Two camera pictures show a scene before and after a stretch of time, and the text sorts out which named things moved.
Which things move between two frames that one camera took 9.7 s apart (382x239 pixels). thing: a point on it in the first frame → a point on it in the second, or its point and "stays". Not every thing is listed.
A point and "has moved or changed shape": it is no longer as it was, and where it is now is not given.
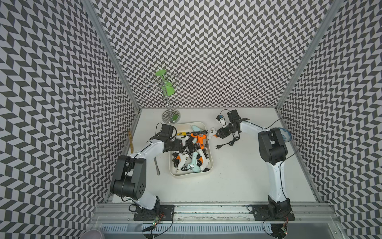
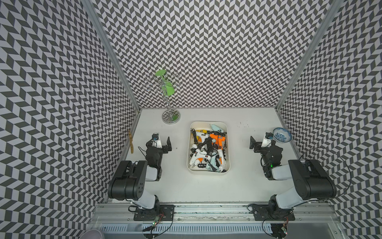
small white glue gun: (211, 133) → (203, 136)
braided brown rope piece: (132, 147) stays
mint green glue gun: (196, 129) → (216, 128)
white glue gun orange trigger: (203, 160) → (220, 152)
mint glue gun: (194, 166) → (212, 166)
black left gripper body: (174, 145) → (163, 150)
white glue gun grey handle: (183, 159) → (196, 154)
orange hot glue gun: (200, 138) → (219, 140)
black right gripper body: (227, 130) → (263, 151)
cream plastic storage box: (196, 157) has moved or changed shape
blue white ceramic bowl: (286, 135) stays
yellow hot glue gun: (182, 135) → (203, 131)
